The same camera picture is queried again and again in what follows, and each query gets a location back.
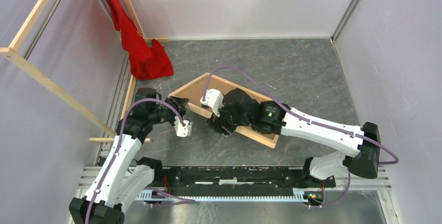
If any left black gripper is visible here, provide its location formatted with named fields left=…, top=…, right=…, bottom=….
left=149, top=95, right=189, bottom=127

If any light wooden picture frame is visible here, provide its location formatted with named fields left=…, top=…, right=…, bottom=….
left=169, top=72, right=279, bottom=148

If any brown hardboard backing board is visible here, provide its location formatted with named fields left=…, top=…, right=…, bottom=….
left=168, top=72, right=272, bottom=118

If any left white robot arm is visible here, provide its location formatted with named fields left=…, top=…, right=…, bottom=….
left=69, top=88, right=192, bottom=223

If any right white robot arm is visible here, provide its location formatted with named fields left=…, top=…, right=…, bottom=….
left=200, top=89, right=381, bottom=186

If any red cloth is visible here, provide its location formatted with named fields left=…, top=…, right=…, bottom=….
left=106, top=0, right=174, bottom=80

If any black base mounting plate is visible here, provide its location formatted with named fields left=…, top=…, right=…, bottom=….
left=148, top=166, right=336, bottom=197

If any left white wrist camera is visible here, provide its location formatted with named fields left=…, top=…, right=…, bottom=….
left=174, top=116, right=193, bottom=138

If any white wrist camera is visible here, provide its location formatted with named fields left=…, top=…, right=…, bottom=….
left=174, top=116, right=193, bottom=138
left=200, top=89, right=224, bottom=117

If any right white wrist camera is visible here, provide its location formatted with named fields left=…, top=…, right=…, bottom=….
left=200, top=89, right=224, bottom=117

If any white slotted cable duct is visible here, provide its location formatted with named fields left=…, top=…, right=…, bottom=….
left=135, top=190, right=308, bottom=203

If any large wooden rack frame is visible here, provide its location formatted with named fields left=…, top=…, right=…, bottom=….
left=0, top=0, right=169, bottom=144

